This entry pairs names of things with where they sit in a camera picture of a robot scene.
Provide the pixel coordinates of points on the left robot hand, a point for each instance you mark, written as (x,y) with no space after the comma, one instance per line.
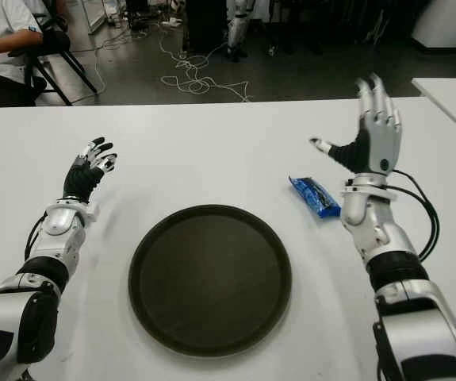
(79,178)

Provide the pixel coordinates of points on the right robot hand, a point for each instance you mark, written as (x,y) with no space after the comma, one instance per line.
(378,139)

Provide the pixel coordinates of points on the blue Oreo packet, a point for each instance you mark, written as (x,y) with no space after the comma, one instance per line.
(315,198)

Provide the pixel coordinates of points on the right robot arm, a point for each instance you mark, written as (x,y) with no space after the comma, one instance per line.
(390,234)

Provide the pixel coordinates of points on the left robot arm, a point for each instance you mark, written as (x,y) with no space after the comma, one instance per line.
(59,224)

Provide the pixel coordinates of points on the white side table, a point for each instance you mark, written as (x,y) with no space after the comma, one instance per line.
(453,99)

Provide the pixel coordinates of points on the white curved cabinet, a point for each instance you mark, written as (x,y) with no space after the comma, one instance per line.
(445,24)

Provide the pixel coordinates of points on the black folding chair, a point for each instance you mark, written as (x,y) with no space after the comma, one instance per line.
(57,43)

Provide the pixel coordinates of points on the dark rolling chair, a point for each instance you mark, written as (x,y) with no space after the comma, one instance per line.
(291,24)

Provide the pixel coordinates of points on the seated person in white shirt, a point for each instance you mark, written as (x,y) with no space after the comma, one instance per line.
(1,35)

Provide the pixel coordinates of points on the dark round tray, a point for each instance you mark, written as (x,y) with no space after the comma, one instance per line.
(211,278)

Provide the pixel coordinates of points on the white humanoid robot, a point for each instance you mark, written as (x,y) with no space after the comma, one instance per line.
(237,28)

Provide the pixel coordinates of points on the white power strip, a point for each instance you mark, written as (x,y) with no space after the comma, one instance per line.
(172,21)

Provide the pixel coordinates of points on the black cabinet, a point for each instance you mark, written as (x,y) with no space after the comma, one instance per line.
(208,24)

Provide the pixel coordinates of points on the white frame panel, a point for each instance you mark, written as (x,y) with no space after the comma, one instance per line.
(97,16)

